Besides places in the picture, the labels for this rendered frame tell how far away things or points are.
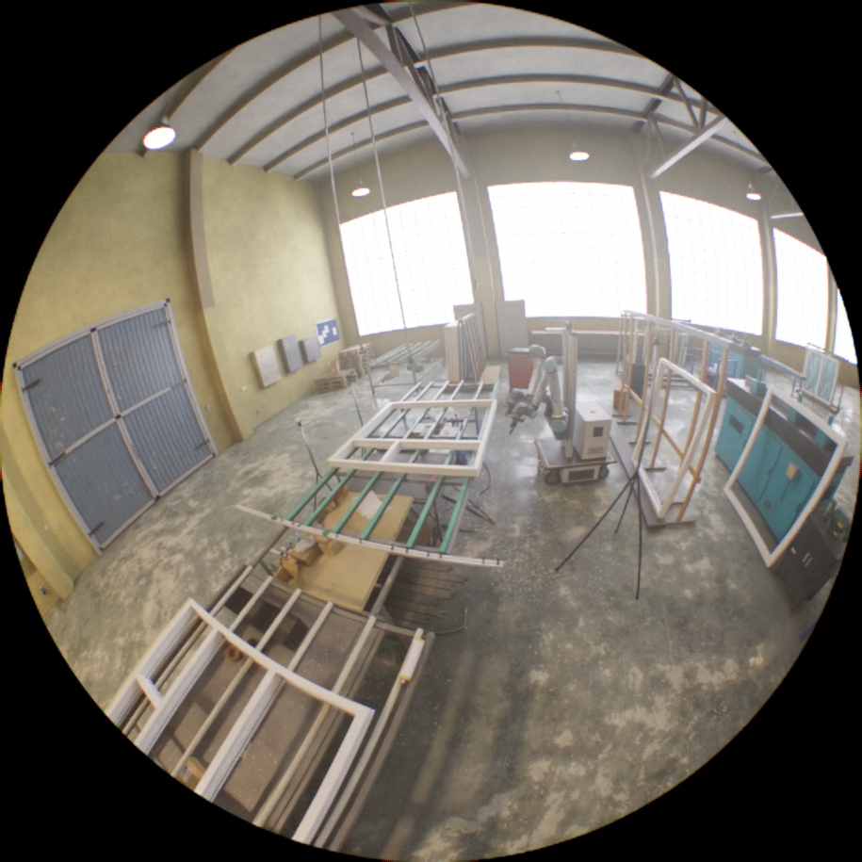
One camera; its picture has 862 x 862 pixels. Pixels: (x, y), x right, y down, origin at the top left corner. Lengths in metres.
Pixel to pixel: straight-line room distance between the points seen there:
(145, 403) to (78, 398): 1.66
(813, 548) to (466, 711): 3.21
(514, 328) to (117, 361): 10.67
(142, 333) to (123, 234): 2.51
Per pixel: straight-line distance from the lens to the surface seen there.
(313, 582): 2.17
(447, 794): 2.24
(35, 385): 7.01
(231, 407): 7.62
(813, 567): 3.48
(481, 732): 2.20
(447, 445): 2.66
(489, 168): 10.97
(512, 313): 9.49
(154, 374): 7.19
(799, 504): 3.85
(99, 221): 8.19
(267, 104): 8.83
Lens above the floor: 2.20
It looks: 26 degrees down
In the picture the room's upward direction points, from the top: 10 degrees counter-clockwise
